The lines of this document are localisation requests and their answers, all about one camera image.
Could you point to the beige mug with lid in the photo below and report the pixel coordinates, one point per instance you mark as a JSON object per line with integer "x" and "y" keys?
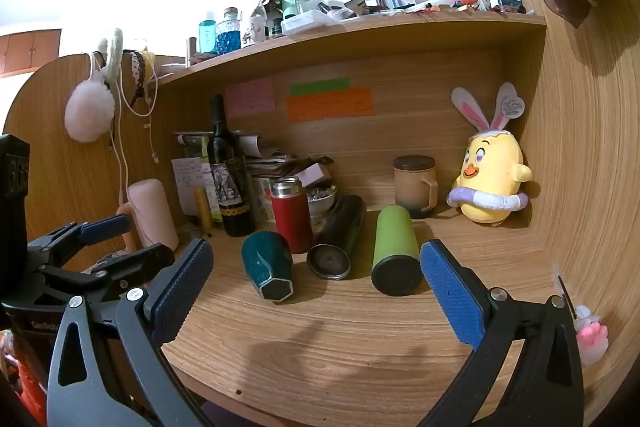
{"x": 411, "y": 187}

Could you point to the dark wine bottle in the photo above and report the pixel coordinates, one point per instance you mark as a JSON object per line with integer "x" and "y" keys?
{"x": 227, "y": 187}

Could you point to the stack of papers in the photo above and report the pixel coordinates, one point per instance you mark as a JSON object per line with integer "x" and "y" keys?
{"x": 260, "y": 162}

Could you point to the orange marker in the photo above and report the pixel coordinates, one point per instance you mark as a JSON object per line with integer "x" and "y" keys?
{"x": 464, "y": 0}

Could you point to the pale pink mug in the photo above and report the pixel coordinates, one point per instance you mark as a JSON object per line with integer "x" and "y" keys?
{"x": 152, "y": 214}

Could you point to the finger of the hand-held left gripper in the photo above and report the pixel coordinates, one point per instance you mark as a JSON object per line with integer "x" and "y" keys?
{"x": 137, "y": 264}
{"x": 102, "y": 228}

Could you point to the wooden desk shelf unit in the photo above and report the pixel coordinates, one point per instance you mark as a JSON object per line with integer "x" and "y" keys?
{"x": 410, "y": 67}

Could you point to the white fluffy pompom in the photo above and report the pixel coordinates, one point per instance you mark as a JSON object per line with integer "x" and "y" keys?
{"x": 89, "y": 109}

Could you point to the wooden wall cabinet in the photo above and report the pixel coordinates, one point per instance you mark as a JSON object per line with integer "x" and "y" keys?
{"x": 30, "y": 49}

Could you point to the white fluffy headband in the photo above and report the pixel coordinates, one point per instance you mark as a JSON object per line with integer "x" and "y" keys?
{"x": 116, "y": 49}

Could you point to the orange patterned cloth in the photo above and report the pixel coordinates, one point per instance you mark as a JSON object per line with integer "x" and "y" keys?
{"x": 27, "y": 387}

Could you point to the blue liquid bottle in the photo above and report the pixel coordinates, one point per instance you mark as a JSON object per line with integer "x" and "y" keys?
{"x": 207, "y": 34}

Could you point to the pink paw toy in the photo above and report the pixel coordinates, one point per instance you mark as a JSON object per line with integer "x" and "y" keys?
{"x": 592, "y": 339}

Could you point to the dark teal faceted cup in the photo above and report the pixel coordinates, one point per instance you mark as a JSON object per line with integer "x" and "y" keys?
{"x": 265, "y": 259}

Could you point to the clear bottle brown cap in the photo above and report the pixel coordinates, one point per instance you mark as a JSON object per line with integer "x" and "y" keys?
{"x": 255, "y": 2}

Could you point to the glass jar with blue beads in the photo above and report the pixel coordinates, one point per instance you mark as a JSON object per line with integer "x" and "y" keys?
{"x": 229, "y": 34}

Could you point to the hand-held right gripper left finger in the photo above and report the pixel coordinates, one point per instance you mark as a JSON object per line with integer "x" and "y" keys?
{"x": 182, "y": 289}

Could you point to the orange sticky note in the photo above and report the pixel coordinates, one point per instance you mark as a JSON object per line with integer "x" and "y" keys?
{"x": 330, "y": 104}

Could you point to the black thermos cup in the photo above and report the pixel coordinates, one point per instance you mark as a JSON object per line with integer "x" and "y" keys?
{"x": 342, "y": 227}

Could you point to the small cardboard box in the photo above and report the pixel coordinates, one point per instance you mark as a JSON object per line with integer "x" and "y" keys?
{"x": 314, "y": 174}

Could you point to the green sticky note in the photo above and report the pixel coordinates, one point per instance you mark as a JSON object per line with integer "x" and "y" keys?
{"x": 320, "y": 87}

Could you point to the white plastic tray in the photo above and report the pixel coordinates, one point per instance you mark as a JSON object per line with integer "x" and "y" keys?
{"x": 310, "y": 23}

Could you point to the pink sticky note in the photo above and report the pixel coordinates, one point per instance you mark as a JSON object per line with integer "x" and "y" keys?
{"x": 250, "y": 98}

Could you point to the green tumbler cup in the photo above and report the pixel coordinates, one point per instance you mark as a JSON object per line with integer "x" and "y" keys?
{"x": 394, "y": 242}

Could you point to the white floral box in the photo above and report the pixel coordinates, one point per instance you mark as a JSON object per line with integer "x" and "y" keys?
{"x": 261, "y": 199}

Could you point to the red thermos cup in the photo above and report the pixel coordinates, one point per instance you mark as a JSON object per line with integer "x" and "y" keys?
{"x": 291, "y": 219}

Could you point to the dark dotted headband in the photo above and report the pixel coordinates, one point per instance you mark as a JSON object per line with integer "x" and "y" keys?
{"x": 140, "y": 74}

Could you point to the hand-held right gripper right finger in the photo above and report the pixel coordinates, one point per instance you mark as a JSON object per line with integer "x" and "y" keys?
{"x": 452, "y": 294}

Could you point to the yellow tube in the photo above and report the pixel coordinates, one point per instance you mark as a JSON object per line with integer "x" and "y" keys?
{"x": 202, "y": 207}

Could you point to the yellow chick plush toy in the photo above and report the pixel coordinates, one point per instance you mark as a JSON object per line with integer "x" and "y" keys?
{"x": 487, "y": 172}

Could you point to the white bowl with items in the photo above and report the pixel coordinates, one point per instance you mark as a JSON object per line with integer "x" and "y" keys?
{"x": 320, "y": 202}

